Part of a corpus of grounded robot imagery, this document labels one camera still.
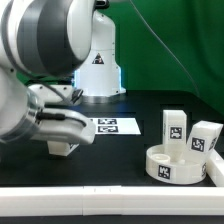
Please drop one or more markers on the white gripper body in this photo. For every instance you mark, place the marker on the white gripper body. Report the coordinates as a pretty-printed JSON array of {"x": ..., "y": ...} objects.
[{"x": 64, "y": 125}]

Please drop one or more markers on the white round stool seat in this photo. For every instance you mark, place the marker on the white round stool seat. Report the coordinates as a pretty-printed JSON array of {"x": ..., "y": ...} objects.
[{"x": 163, "y": 167}]

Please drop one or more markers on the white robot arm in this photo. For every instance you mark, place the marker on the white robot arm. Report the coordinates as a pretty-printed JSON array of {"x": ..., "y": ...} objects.
[{"x": 47, "y": 37}]

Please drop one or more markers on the white marker sheet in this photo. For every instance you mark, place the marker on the white marker sheet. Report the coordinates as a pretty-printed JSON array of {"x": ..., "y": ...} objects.
[{"x": 116, "y": 126}]

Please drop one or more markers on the white front barrier rail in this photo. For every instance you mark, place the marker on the white front barrier rail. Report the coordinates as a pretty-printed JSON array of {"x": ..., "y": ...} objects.
[{"x": 111, "y": 200}]

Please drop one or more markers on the white barrier rail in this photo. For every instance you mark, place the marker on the white barrier rail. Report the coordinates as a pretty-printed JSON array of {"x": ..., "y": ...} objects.
[
  {"x": 215, "y": 169},
  {"x": 111, "y": 200}
]

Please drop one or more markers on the white right barrier rail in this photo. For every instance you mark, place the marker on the white right barrier rail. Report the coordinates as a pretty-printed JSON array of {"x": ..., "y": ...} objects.
[{"x": 215, "y": 169}]

